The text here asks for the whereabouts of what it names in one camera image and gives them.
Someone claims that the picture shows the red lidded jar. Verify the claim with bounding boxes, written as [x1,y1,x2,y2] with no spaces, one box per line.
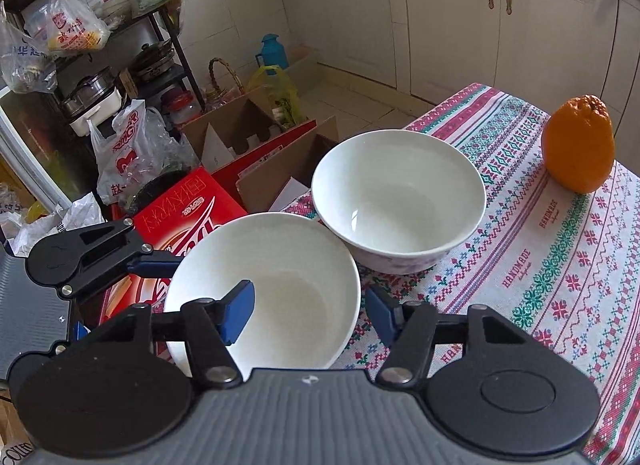
[162,89,204,126]

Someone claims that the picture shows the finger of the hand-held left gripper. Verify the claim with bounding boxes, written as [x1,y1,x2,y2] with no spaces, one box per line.
[62,218,186,299]
[50,321,90,353]

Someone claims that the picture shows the white electric cooker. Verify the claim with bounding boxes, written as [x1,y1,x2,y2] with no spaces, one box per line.
[67,87,126,136]

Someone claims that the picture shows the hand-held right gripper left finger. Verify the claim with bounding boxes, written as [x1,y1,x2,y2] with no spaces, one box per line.
[49,280,256,391]

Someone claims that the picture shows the white red print plastic bag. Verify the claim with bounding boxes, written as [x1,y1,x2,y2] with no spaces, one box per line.
[88,99,152,206]

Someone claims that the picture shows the white pink floral bowl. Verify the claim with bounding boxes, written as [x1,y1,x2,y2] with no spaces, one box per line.
[163,212,362,379]
[311,130,487,276]

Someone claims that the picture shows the dark lidded pot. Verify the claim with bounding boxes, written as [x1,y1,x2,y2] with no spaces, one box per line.
[128,42,177,82]

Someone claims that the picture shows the blue thermos jug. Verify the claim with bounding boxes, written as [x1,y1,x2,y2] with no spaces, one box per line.
[255,34,290,71]

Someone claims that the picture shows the crumpled clear plastic bag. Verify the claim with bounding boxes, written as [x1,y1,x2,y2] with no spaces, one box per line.
[125,109,202,212]

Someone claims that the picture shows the red cardboard box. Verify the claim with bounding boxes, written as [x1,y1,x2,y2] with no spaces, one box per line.
[99,167,251,327]

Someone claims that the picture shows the plastic bag with orange print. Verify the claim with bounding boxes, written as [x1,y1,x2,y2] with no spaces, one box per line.
[34,0,112,54]

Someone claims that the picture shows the bumpy orange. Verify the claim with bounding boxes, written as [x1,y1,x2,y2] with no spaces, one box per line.
[541,94,616,194]

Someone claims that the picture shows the white kitchen cabinets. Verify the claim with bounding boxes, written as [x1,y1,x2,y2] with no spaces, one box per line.
[264,0,640,146]

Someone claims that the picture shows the black metal shelf rack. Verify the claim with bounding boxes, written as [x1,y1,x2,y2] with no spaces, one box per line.
[0,0,207,113]

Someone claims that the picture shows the wicker basket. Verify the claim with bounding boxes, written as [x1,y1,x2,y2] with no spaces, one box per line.
[206,57,247,110]

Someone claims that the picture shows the white crumpled plastic bags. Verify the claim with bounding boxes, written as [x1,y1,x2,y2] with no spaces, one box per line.
[0,192,107,257]

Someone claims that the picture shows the patterned woven tablecloth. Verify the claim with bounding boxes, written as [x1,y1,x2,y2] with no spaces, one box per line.
[277,82,640,465]

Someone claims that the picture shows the steel lidded pot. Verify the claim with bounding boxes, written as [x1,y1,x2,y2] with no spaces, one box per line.
[61,67,119,116]

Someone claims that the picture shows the brown cardboard box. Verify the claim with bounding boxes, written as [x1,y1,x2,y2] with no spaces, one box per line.
[181,92,342,214]

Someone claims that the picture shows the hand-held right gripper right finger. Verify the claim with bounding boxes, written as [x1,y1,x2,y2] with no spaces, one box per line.
[365,285,552,389]

